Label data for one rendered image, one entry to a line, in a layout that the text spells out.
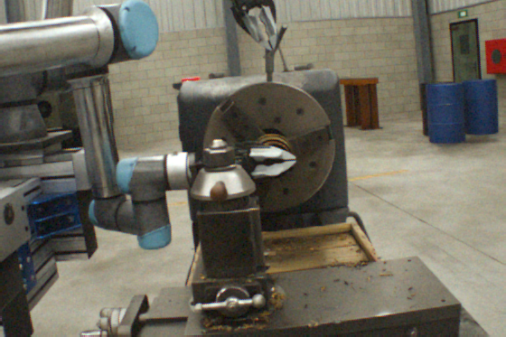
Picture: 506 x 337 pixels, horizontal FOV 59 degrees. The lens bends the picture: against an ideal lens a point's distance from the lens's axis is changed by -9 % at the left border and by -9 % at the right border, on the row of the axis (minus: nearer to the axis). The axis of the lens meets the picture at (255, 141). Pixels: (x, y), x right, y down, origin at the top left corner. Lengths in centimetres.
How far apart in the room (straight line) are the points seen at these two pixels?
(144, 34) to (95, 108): 21
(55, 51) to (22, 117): 45
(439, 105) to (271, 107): 637
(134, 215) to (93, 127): 20
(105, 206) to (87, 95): 25
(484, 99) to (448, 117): 98
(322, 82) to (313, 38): 1034
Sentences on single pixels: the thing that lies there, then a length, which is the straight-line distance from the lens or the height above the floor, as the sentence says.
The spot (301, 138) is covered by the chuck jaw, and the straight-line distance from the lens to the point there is 111.
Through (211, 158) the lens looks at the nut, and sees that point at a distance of 57.
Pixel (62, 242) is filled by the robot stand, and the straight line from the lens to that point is 127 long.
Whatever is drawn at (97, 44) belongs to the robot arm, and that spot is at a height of 134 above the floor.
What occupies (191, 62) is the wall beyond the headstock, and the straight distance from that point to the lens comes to 1109.
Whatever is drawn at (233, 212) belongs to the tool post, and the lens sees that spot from 57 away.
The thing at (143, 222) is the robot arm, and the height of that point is 99.
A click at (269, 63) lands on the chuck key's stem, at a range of 119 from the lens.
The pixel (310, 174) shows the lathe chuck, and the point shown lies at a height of 101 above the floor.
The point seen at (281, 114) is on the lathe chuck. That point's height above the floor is 116.
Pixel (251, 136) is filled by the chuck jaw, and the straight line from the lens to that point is 108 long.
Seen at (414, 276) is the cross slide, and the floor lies 97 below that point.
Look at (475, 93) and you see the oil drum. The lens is 819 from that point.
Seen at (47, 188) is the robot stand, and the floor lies 104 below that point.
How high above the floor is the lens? 126
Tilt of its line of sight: 8 degrees down
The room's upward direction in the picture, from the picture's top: 5 degrees counter-clockwise
